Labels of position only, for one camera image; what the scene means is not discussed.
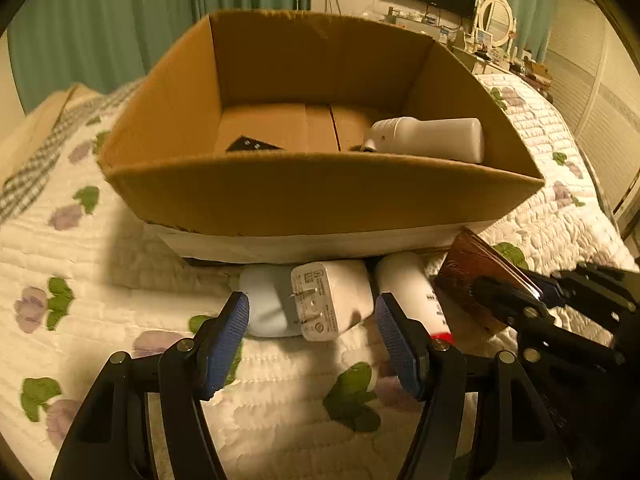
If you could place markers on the brown cardboard box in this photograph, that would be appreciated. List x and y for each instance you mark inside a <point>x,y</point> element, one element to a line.
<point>320,195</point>

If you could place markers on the beige pillow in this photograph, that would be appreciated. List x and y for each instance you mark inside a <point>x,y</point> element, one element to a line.
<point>35,125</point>

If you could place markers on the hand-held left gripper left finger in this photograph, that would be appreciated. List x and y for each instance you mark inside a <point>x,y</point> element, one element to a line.
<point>226,345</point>

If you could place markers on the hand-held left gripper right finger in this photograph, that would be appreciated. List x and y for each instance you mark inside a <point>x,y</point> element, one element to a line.
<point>400,347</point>

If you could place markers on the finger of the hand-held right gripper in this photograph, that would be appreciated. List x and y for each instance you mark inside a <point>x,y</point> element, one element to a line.
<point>585,285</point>
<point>505,302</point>

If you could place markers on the brown leather wallet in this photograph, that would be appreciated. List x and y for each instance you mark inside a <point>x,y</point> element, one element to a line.
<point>467,272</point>

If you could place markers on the white tube with red cap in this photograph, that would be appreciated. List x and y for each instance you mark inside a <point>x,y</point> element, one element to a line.
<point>407,280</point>

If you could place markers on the white louvered wardrobe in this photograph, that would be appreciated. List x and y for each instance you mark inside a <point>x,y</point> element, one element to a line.
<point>595,80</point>

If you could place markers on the cluttered white dresser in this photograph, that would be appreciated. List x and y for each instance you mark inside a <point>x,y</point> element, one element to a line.
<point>495,62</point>

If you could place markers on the grey checkered cloth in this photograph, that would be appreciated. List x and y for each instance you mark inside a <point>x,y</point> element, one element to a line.
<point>60,145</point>

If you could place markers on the flat black card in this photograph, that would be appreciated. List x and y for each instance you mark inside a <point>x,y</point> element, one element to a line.
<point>252,144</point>

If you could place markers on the light blue rounded case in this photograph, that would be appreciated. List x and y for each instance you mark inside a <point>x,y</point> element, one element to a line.
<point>267,300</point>

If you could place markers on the white plastic bottle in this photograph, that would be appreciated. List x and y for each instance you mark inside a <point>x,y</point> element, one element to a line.
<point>435,137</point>

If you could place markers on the white charger plug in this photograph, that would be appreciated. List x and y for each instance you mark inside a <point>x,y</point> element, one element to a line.
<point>332,295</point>

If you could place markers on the white floral quilt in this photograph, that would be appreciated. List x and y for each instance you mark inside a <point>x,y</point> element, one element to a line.
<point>100,280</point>

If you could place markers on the oval white-framed mirror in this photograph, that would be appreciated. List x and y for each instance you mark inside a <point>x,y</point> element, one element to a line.
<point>495,17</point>

